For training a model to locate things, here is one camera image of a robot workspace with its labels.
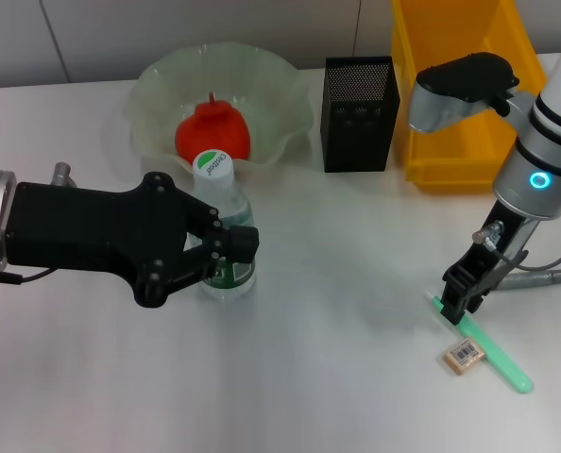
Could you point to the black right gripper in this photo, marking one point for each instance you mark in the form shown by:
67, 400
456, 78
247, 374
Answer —
502, 245

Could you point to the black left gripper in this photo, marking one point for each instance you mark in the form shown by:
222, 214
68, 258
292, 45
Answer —
96, 236

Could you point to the clear green-label water bottle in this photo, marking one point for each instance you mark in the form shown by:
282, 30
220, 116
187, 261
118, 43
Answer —
219, 189

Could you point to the mint green pen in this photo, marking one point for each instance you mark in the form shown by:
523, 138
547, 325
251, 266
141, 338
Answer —
498, 354

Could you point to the red pumpkin toy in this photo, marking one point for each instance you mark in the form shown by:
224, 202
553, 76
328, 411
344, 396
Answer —
214, 132

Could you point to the beige eraser with barcode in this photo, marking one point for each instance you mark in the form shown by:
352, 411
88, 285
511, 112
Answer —
462, 358

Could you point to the grey marker pen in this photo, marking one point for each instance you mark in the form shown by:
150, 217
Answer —
545, 278

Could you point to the green wavy glass fruit bowl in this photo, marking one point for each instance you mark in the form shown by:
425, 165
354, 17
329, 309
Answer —
271, 94

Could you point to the black mesh pen holder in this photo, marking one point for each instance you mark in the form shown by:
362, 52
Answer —
356, 137

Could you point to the yellow plastic bin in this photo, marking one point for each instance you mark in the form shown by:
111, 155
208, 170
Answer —
455, 156

